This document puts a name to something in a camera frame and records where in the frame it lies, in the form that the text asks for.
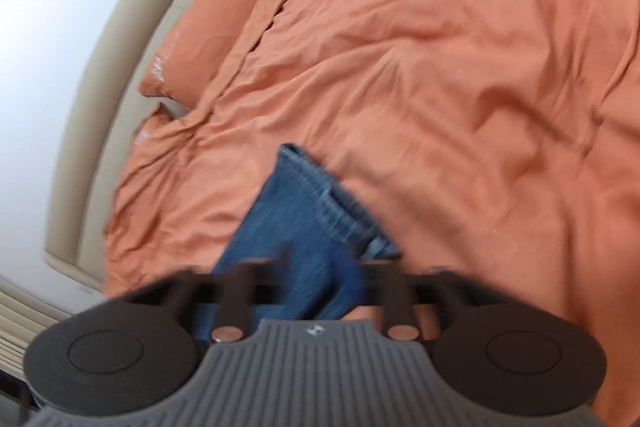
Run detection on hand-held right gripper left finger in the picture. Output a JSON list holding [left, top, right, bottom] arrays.
[[124, 241, 297, 344]]

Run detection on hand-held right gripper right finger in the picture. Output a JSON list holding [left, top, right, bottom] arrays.
[[343, 248, 507, 342]]

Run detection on blue denim pants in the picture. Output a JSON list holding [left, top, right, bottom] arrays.
[[192, 144, 404, 343]]

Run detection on small orange pillow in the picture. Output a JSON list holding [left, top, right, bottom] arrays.
[[132, 102, 175, 148]]

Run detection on orange duvet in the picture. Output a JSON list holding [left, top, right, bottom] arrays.
[[102, 0, 640, 427]]

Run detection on beige padded headboard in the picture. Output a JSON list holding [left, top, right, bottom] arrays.
[[44, 0, 292, 294]]

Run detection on large orange pillow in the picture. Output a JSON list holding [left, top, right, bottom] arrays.
[[137, 0, 282, 106]]

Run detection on beige slatted radiator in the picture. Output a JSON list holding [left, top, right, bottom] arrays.
[[0, 276, 72, 369]]

